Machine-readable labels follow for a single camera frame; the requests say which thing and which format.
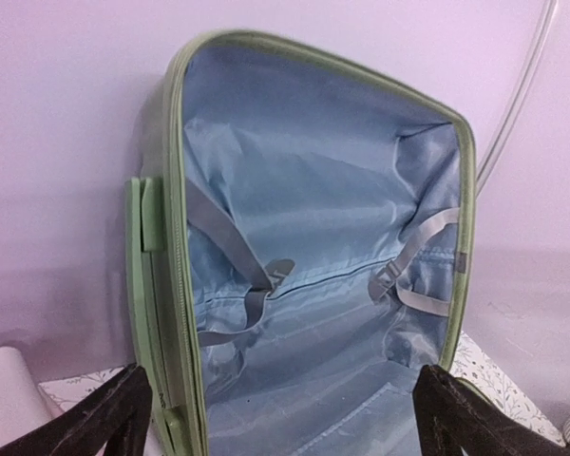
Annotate floral white table mat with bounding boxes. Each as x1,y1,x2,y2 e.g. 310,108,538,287
39,333,564,446

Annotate green hard-shell suitcase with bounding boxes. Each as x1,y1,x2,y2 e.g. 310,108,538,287
125,30,475,455

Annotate white green drawer box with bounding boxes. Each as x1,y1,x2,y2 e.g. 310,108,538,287
0,347,64,447

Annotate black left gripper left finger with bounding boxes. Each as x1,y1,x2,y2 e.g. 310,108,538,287
0,364,153,456

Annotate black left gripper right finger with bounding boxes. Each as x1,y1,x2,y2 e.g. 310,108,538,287
412,365,570,456

